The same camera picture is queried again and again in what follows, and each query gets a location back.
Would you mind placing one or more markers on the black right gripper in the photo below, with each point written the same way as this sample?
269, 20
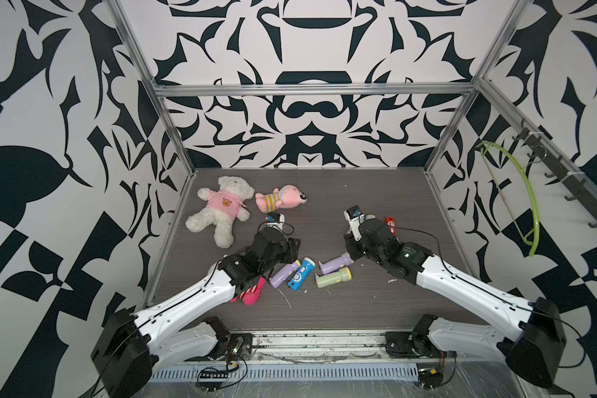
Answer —
349, 245

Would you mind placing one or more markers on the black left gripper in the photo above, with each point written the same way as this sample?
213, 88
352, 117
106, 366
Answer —
288, 249

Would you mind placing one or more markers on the purple flashlight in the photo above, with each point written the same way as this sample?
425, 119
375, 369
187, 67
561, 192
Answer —
284, 274
344, 260

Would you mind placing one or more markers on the red flashlight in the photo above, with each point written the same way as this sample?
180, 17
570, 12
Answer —
391, 222

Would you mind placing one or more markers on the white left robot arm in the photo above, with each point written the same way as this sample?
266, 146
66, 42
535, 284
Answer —
134, 346

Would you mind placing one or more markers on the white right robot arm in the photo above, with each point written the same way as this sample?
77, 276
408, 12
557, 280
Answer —
526, 335

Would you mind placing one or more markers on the blue flashlight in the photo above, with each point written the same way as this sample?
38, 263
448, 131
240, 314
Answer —
306, 268

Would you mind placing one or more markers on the green flashlight lower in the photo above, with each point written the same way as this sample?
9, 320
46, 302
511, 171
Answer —
339, 276

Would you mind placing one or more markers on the pink striped plush toy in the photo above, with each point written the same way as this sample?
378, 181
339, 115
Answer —
287, 197

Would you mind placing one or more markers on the glasses doll plush toy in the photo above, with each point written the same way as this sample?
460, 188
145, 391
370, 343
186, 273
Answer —
251, 296

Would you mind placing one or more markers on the white teddy pink shirt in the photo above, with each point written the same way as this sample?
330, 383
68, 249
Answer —
222, 208

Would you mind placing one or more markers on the green curved tube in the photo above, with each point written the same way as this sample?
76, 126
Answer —
514, 188

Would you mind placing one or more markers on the black hook rack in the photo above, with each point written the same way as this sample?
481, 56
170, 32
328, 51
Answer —
560, 168

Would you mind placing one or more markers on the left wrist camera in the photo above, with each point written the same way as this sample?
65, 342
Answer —
275, 220

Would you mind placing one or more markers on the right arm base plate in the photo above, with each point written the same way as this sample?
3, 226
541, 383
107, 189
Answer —
409, 345

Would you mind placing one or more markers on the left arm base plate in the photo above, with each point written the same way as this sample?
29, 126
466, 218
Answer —
239, 344

